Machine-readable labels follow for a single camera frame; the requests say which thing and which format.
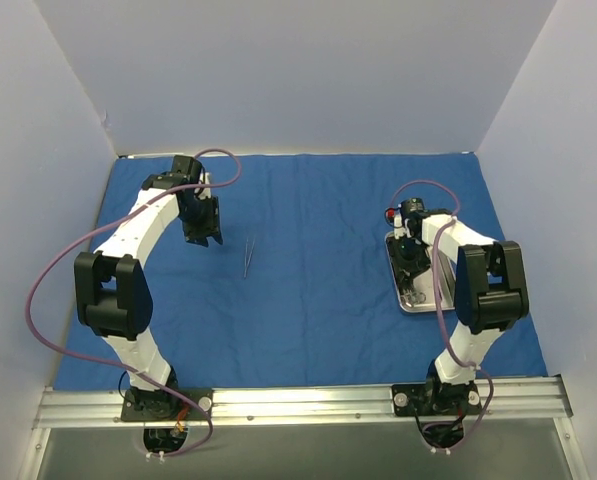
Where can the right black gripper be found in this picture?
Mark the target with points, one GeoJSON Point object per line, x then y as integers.
{"type": "Point", "coordinates": [409, 270]}

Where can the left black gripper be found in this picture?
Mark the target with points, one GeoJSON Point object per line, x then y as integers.
{"type": "Point", "coordinates": [201, 233]}

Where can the stainless steel instrument tray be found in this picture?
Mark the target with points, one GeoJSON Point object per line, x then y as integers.
{"type": "Point", "coordinates": [424, 282]}

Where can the steel hemostat clamp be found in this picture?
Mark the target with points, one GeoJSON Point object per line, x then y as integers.
{"type": "Point", "coordinates": [413, 297]}

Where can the steel surgical forceps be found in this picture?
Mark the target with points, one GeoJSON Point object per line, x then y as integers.
{"type": "Point", "coordinates": [248, 254]}

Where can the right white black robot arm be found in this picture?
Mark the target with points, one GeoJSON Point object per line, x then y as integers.
{"type": "Point", "coordinates": [490, 294]}

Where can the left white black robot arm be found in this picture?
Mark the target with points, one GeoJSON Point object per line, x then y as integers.
{"type": "Point", "coordinates": [112, 294]}

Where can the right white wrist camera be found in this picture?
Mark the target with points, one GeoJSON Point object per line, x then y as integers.
{"type": "Point", "coordinates": [395, 220]}

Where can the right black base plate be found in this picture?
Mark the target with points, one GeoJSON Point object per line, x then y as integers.
{"type": "Point", "coordinates": [408, 400]}

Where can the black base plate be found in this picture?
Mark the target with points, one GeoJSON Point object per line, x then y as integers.
{"type": "Point", "coordinates": [159, 406]}
{"type": "Point", "coordinates": [408, 400]}

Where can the front aluminium rail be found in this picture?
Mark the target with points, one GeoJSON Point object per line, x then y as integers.
{"type": "Point", "coordinates": [514, 399]}

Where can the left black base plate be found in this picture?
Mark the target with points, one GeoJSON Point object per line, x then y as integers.
{"type": "Point", "coordinates": [159, 406]}

